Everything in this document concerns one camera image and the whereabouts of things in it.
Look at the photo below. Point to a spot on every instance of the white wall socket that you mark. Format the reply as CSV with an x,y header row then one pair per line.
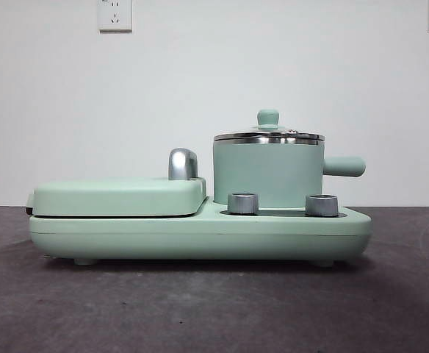
x,y
115,14

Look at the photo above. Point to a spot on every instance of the glass pot lid green knob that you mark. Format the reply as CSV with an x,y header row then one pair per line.
x,y
268,117

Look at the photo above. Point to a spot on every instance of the mint green breakfast machine base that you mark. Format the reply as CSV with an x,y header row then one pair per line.
x,y
200,235

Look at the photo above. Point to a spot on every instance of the silver control knob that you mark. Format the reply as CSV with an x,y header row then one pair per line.
x,y
243,203
321,205

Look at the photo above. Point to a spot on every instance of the mint green griddle cover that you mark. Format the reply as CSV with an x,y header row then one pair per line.
x,y
115,196

